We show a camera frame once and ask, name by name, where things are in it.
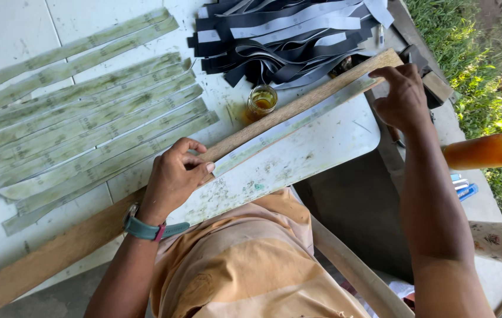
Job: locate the teal wristwatch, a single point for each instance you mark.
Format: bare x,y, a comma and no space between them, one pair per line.
145,229

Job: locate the person's right hand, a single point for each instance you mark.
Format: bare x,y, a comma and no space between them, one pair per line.
408,101

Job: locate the white pen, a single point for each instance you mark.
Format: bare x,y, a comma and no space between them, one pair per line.
380,36

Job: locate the orange liquid bottle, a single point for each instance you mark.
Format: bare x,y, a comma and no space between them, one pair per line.
476,152

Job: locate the small wooden block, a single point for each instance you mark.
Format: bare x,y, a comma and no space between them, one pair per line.
437,86

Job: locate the white plastic table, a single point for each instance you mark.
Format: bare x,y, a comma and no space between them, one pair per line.
304,154

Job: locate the blue packets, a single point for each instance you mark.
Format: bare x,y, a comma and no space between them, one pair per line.
465,190

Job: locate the person's left hand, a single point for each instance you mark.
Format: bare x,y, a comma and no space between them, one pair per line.
167,185

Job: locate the row of green-stained strips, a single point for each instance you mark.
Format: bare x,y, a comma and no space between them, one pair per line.
92,128

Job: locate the pile of black sandpaper strips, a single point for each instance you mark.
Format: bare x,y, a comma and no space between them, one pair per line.
286,39

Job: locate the black metal tool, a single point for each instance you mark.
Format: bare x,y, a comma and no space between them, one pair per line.
414,57

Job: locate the glass jar of amber glue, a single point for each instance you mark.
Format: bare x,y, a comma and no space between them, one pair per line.
262,102

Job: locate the white cloth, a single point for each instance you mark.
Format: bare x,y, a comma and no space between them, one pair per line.
401,291

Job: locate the white sandpaper strip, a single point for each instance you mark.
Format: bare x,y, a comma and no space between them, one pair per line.
286,128

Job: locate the beige plastic chair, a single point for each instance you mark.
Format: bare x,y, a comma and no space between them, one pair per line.
357,274

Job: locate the long wooden plank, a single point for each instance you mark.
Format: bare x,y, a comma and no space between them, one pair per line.
277,115

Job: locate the person's orange shirt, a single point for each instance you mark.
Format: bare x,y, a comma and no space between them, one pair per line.
251,265

